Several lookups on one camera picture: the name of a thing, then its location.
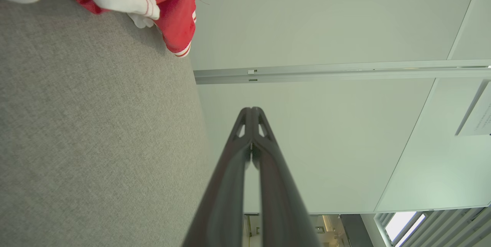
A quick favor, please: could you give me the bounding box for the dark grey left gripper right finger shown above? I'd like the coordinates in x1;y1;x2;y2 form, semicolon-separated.
252;107;321;247

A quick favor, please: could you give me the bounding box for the window with grey blinds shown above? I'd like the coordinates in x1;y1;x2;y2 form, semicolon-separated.
373;204;491;247

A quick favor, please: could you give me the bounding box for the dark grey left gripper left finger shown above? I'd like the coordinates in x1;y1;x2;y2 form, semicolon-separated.
182;107;253;247

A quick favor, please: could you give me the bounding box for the white paper wall sign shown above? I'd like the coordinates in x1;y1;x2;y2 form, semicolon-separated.
455;80;491;137

